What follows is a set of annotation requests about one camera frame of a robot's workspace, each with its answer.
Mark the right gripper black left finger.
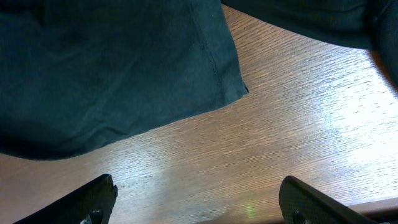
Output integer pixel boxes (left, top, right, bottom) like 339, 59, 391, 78
16, 174, 118, 224

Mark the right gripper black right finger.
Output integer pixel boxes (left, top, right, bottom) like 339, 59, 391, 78
279, 175, 379, 224

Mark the dark green t-shirt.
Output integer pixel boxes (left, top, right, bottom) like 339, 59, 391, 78
1, 0, 248, 160

